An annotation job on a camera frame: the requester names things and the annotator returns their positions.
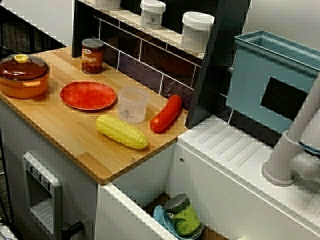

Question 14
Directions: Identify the clear lidless plastic cup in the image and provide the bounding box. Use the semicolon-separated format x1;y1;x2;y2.
118;87;149;124

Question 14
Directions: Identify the yellow toy corn cob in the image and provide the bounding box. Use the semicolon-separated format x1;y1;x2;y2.
95;114;149;150

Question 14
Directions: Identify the red toy sausage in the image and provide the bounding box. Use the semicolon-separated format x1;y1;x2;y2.
150;94;183;134

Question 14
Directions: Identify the black tiled backsplash shelf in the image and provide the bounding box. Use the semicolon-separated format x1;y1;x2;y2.
71;0;252;130

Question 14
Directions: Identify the red round plate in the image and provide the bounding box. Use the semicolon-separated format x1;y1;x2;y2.
59;81;117;112

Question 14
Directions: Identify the white toy sink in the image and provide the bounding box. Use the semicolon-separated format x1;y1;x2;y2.
96;114;320;240

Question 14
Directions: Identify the orange beans can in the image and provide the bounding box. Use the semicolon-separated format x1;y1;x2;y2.
81;38;105;75

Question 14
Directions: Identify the blue toy bin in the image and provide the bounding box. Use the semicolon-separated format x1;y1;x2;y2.
225;30;320;135

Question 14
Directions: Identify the light blue toy cup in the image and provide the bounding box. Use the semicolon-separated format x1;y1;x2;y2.
152;204;202;240

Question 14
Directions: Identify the small white-lidded plastic jar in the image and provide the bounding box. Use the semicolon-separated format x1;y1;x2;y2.
139;0;167;30

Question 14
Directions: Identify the green toy can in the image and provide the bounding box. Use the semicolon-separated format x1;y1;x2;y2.
163;193;204;237

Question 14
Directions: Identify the grey toy faucet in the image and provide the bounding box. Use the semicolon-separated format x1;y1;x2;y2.
261;72;320;187

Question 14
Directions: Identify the large white-lidded plastic jar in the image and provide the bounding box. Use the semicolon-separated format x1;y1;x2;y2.
95;0;121;11

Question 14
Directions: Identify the grey dispenser panel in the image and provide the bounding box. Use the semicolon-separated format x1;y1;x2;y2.
22;151;63;240

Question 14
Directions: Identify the brown lid with yellow knob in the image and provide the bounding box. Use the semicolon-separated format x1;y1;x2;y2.
0;54;51;81

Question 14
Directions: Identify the orange toy cooking pot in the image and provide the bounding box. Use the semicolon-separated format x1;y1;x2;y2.
0;71;50;99

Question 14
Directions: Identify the white toy kitchen cabinet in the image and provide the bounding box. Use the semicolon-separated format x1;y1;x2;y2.
0;96;101;240

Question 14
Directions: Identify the black cabinet handle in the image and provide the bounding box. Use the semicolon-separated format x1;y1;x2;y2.
61;220;85;240

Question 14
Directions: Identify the black wire mesh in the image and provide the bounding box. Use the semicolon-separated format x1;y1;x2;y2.
0;4;68;55

